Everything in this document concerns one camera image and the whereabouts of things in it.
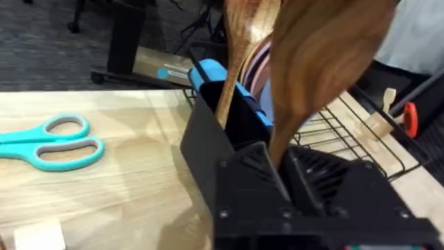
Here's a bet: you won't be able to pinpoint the striped plate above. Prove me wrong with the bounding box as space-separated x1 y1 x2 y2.
241 40 275 122

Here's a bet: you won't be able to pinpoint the large wooden spoon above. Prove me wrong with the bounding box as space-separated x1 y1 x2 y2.
268 0 397 168

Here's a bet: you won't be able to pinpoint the black furniture leg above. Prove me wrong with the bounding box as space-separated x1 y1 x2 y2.
89 0 190 90

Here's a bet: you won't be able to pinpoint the white block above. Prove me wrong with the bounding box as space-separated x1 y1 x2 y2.
12 218 67 250

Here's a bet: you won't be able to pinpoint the cardboard box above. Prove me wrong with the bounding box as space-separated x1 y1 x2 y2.
133 46 196 88

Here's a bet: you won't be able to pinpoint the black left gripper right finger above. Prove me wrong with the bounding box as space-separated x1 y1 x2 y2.
287 144 419 227

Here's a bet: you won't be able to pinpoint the black chair leg with caster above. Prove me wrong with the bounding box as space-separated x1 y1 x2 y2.
67 0 87 35

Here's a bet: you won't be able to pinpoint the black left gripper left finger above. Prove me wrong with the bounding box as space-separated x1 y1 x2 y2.
214 141 296 224

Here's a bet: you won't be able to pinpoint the small wooden peg piece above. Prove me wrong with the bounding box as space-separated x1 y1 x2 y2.
359 87 398 140

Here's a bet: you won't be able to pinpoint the teal scissors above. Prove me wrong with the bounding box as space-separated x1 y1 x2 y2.
0 112 105 173

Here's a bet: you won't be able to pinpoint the black wire dish rack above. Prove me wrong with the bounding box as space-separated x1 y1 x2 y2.
182 67 444 183

